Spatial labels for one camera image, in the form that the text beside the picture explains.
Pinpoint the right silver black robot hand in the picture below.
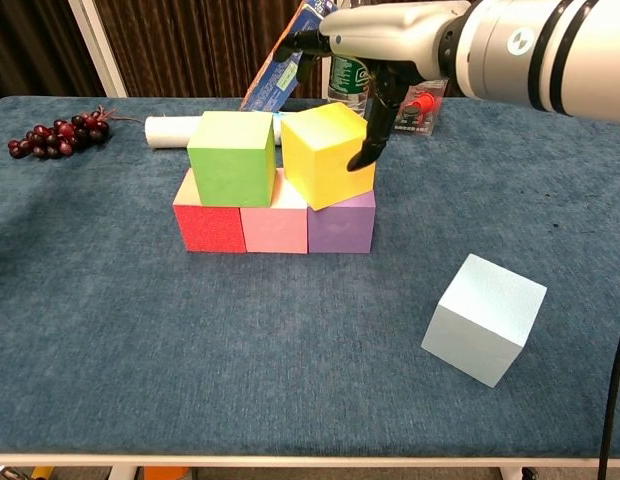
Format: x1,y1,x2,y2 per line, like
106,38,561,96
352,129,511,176
274,1,472,173

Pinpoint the yellow foam cube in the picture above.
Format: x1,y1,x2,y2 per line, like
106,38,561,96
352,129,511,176
280,103,377,212

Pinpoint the purple foam cube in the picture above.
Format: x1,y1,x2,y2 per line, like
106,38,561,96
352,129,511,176
306,190,378,255

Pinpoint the green foam cube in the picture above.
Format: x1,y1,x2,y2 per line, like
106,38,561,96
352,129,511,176
186,110,278,208

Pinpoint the pink foam cube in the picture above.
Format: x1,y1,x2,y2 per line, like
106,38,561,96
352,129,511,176
239,172,311,255

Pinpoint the red foam cube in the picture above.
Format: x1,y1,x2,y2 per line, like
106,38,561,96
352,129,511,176
172,168,248,255

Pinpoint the clear plastic water bottle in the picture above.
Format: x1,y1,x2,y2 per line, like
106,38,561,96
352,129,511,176
326,52,379,117

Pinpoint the clear box with red pieces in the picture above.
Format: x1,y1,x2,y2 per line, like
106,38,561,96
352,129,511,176
389,77,449,136

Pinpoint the blue cardboard box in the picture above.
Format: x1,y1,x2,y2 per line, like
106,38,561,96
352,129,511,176
237,0,340,115

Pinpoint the white plastic bag roll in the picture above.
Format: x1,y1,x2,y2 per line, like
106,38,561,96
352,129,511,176
143,112,284,150

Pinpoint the light blue foam cube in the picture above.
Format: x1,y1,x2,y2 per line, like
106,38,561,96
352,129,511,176
420,252,548,389

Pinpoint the blue fabric table cover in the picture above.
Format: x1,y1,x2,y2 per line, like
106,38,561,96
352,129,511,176
0,96,620,457

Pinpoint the dark red grape bunch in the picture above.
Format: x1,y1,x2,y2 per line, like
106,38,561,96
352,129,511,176
7,104,141,160

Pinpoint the orange object under table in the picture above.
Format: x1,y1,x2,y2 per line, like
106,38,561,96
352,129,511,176
143,466,190,480

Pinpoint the white table frame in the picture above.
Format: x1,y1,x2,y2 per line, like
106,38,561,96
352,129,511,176
0,452,620,480

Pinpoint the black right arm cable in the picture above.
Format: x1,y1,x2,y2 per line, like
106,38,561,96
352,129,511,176
597,294,620,480

